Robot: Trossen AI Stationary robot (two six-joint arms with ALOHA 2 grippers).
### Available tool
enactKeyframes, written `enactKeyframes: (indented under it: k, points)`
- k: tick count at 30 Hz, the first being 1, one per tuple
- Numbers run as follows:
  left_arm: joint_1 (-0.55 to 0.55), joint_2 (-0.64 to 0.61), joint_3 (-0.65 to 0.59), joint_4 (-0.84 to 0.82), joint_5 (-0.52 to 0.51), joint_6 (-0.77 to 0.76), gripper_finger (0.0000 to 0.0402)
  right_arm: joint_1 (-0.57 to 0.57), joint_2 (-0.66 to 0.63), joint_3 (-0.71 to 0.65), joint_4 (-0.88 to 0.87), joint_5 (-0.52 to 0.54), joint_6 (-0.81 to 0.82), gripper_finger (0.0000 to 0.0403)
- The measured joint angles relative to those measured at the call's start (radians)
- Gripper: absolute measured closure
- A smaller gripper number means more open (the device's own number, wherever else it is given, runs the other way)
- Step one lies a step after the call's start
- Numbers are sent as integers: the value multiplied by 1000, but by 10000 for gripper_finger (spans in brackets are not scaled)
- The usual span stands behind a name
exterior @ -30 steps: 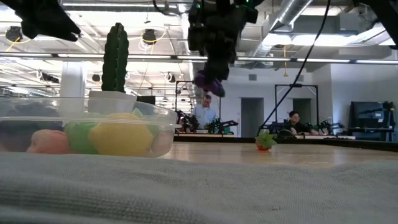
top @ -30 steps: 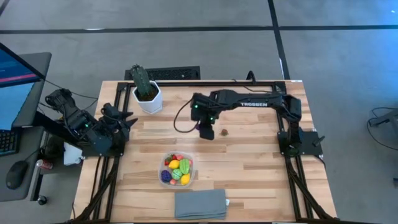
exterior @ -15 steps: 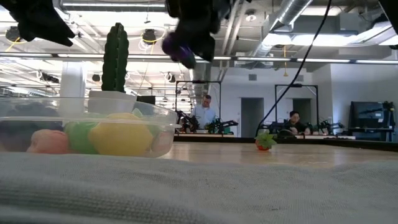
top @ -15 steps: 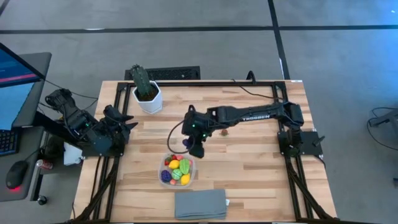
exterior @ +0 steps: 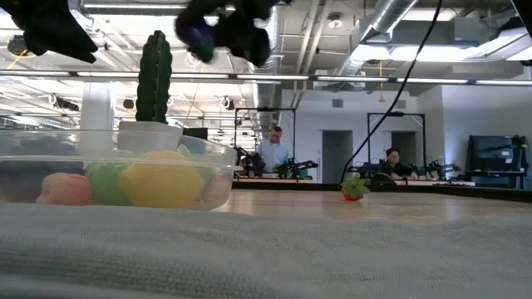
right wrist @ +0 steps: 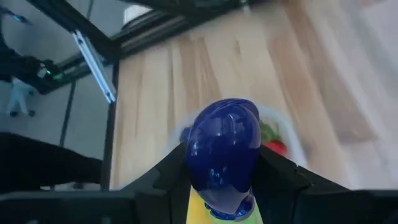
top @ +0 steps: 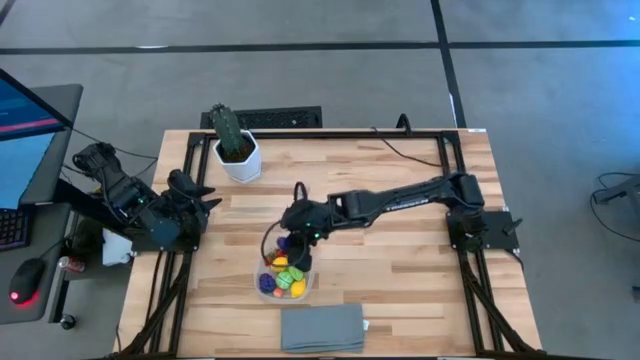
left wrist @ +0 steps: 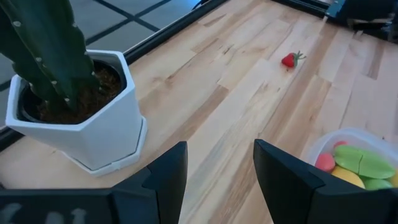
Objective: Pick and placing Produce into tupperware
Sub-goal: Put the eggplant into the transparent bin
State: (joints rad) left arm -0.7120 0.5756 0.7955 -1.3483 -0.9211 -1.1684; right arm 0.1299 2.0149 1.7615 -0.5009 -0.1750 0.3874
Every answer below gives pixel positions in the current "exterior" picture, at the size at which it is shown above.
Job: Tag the red toy strawberry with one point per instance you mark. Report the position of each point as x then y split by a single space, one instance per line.
353 189

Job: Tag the grey folded cloth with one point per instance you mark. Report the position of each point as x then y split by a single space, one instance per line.
266 257

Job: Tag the person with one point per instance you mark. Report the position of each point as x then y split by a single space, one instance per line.
395 166
272 155

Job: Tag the round green toy fruit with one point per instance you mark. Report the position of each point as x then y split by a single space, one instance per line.
106 182

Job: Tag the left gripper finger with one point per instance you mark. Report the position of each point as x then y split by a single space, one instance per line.
58 39

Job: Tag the long ceiling light strip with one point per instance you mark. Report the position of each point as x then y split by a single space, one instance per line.
270 77

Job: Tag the green cactus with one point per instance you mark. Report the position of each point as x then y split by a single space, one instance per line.
154 79

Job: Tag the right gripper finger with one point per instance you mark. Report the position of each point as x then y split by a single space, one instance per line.
245 39
185 18

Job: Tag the clear plastic container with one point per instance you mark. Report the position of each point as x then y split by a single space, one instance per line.
216 164

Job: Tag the grey door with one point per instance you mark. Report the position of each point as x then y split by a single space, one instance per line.
336 155
404 143

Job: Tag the small black screen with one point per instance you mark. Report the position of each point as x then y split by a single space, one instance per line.
195 133

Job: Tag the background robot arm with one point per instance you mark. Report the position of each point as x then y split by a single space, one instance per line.
301 167

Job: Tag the small pink toy fruit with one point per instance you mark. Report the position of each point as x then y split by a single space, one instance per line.
66 190
216 191

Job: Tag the black background monitor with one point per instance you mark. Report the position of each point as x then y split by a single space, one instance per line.
494 153

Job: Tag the silver ventilation duct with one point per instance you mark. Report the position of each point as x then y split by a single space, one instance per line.
386 16
268 99

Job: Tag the white plant pot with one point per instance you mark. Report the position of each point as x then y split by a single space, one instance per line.
145 126

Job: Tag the white pillar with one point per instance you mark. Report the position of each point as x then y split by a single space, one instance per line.
96 108

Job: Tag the purple toy eggplant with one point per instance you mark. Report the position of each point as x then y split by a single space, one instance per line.
201 39

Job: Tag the yellow toy lemon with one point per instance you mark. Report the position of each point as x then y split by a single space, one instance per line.
162 182

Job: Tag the purple toy grape bunch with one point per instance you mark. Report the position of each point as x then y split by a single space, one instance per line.
41 149

